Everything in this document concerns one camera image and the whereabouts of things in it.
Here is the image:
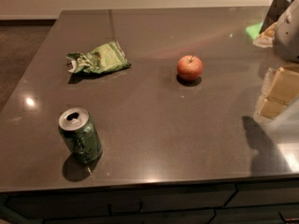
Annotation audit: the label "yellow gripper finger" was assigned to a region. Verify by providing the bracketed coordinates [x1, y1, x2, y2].
[253, 22, 277, 49]
[255, 66, 299, 119]

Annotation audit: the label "green soda can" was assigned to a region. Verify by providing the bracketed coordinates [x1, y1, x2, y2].
[58, 107, 102, 163]

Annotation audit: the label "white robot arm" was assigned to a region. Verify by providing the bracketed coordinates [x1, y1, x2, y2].
[253, 0, 299, 119]

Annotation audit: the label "dark metal box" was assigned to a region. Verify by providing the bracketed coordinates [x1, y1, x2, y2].
[260, 0, 292, 33]

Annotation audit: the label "red apple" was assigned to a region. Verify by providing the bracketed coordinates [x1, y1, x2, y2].
[177, 55, 203, 81]

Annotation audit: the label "dark cabinet drawer fronts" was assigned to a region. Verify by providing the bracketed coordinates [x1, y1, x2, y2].
[1, 180, 299, 224]

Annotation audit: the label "crumpled green chip bag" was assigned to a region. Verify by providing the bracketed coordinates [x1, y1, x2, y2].
[66, 40, 130, 75]

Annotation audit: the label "black drawer handle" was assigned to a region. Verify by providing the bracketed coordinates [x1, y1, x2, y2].
[107, 202, 144, 217]

